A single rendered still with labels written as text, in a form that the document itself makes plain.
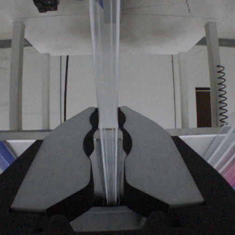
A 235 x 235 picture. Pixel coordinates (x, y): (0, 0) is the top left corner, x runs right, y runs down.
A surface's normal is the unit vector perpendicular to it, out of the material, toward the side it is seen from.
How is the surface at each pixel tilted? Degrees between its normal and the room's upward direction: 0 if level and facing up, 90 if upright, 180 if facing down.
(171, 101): 90
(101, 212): 132
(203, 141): 42
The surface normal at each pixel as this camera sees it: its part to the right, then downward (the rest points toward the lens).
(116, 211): 0.02, -0.70
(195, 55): 0.04, -0.04
